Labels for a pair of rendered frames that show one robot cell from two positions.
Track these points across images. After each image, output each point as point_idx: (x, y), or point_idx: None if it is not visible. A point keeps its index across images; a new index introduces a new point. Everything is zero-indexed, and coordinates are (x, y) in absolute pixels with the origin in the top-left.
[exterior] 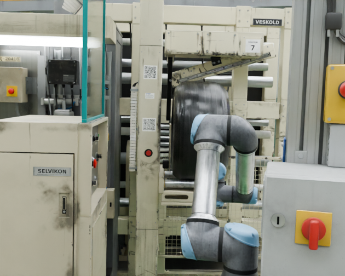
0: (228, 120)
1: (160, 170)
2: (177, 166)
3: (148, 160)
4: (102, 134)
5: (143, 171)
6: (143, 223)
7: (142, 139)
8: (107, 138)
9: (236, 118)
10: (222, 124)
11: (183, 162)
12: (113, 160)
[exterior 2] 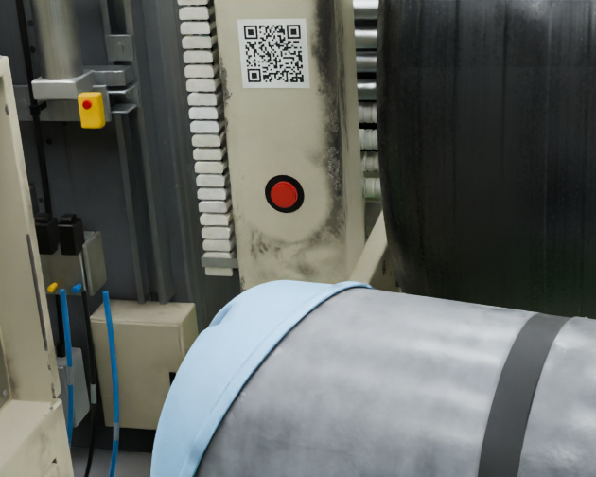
0: (492, 434)
1: (366, 255)
2: (412, 290)
3: (288, 230)
4: None
5: (267, 277)
6: None
7: (246, 131)
8: (19, 171)
9: (589, 402)
10: (429, 468)
11: (434, 280)
12: (174, 188)
